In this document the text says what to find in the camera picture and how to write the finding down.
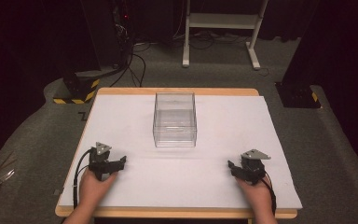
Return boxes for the white metal stand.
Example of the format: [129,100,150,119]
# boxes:
[182,0,270,71]

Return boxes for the white table sheet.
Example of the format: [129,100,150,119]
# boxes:
[57,93,304,210]

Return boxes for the black base with hazard stripes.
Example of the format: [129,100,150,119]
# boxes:
[52,69,102,105]

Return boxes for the black floor cables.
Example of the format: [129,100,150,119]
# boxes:
[109,42,152,89]

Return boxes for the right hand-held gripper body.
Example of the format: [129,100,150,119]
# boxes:
[240,148,272,187]

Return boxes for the wooden table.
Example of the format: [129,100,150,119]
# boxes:
[54,87,299,220]

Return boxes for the dark column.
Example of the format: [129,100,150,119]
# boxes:
[281,0,358,87]

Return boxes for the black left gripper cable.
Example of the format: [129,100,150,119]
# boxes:
[72,147,93,210]

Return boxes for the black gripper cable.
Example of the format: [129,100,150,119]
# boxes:
[72,147,93,210]
[260,171,278,217]

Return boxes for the person's left hand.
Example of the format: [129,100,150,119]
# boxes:
[78,168,119,209]

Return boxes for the clear plastic box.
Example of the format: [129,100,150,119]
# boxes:
[152,91,198,148]

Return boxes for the black equipment column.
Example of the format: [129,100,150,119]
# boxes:
[79,0,134,72]

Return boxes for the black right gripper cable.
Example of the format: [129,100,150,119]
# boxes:
[260,171,278,217]

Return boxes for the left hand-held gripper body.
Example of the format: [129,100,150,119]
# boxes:
[88,141,119,182]

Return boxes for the person's right hand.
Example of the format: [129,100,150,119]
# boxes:
[235,175,275,213]

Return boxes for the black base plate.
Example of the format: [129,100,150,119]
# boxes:
[274,81,322,109]

